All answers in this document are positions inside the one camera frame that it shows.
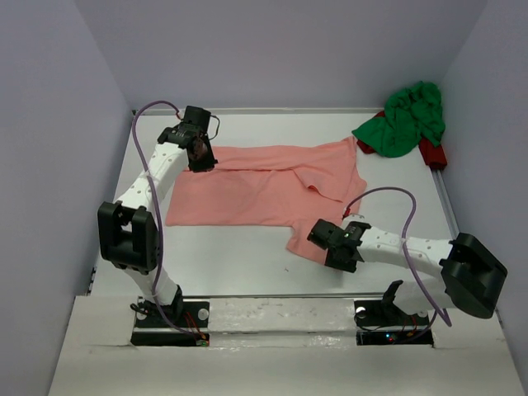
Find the pink t shirt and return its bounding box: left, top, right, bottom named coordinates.
left=165, top=136, right=367, bottom=264

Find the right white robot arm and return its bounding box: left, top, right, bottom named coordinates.
left=307, top=218, right=507, bottom=323

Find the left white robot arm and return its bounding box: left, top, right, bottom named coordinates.
left=97, top=106, right=218, bottom=326

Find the red t shirt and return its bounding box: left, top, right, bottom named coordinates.
left=356, top=138, right=448, bottom=171

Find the green t shirt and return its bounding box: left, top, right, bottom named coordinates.
left=352, top=82, right=446, bottom=158

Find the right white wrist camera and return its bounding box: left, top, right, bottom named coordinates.
left=342, top=210, right=365, bottom=223

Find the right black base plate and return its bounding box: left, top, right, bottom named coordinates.
left=354, top=299, right=434, bottom=346

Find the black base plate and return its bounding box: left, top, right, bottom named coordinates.
left=130, top=297, right=210, bottom=347
left=354, top=299, right=434, bottom=346

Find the aluminium rail at right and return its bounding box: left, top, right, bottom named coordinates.
left=431, top=164, right=482, bottom=294

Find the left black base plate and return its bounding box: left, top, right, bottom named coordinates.
left=130, top=297, right=210, bottom=347

